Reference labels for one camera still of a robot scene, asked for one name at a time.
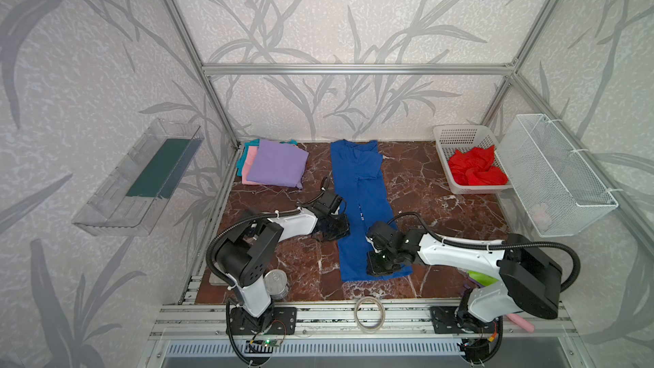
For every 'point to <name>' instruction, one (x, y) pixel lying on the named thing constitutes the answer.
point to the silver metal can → (276, 284)
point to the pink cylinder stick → (523, 323)
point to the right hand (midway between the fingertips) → (365, 264)
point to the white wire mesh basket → (555, 186)
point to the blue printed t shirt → (358, 173)
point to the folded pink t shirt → (249, 161)
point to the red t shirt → (473, 166)
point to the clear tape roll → (374, 329)
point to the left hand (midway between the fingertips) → (355, 225)
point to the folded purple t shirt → (278, 163)
